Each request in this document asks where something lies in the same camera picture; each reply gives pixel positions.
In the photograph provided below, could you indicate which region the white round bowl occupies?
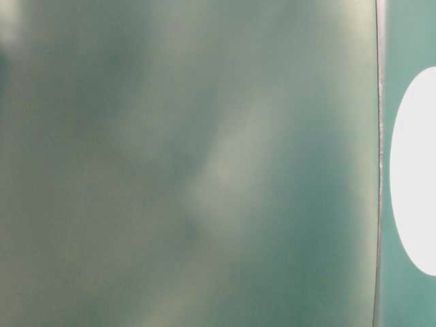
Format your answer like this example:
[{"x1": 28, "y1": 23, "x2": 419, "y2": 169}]
[{"x1": 390, "y1": 67, "x2": 435, "y2": 276}]

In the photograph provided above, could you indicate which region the green table mat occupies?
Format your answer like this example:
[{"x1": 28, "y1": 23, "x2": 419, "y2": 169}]
[{"x1": 1, "y1": 1, "x2": 435, "y2": 326}]

